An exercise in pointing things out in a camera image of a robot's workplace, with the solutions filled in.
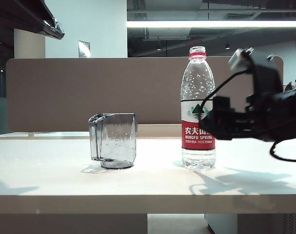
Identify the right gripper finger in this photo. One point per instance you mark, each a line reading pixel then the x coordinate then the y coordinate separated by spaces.
pixel 222 103
pixel 221 125

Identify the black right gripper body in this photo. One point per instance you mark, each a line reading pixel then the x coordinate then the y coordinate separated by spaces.
pixel 264 117

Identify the Nongfu Spring water bottle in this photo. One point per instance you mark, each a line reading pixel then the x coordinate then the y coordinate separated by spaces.
pixel 196 80

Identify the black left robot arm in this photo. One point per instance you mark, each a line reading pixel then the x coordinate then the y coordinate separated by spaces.
pixel 25 14

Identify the transparent grey plastic mug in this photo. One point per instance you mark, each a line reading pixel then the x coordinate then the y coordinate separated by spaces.
pixel 116 146

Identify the black ceiling spotlight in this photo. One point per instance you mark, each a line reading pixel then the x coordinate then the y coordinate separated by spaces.
pixel 227 46

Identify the long linear ceiling light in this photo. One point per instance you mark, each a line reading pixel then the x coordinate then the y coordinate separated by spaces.
pixel 211 24

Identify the brown fabric desk divider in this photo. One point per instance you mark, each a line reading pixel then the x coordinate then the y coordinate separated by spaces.
pixel 89 92

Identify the white round column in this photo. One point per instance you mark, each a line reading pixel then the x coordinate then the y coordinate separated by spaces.
pixel 29 44

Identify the framed wall notice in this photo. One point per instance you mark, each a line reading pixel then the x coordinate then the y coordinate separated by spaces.
pixel 84 49

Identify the beige divider foot bracket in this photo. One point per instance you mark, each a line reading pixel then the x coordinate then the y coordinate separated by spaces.
pixel 31 134

